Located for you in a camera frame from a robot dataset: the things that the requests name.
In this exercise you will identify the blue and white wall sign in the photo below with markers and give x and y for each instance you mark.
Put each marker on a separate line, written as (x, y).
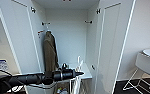
(2, 64)

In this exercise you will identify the black wardrobe hook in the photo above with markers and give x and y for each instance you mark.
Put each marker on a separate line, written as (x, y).
(44, 23)
(88, 21)

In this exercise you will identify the orange and white sticker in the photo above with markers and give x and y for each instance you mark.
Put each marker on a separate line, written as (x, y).
(41, 32)

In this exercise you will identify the brown box with colourful items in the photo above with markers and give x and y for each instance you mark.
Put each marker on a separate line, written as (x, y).
(62, 90)

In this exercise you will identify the white wardrobe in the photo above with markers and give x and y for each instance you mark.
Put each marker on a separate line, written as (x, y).
(71, 36)

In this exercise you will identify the white clothes hanger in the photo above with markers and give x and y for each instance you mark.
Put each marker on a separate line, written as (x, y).
(48, 29)
(79, 63)

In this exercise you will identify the brown jacket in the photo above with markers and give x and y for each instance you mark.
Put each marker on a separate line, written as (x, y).
(50, 50)

